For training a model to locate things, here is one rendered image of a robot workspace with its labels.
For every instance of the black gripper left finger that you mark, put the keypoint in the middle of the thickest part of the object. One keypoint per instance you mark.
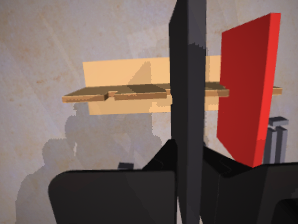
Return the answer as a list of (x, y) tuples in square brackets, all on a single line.
[(119, 196)]

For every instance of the red board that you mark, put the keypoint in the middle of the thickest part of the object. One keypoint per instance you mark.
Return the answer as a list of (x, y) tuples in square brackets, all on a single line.
[(248, 61)]

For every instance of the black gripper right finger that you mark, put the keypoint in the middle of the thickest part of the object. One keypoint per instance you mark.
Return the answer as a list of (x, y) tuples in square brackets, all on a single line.
[(235, 193)]

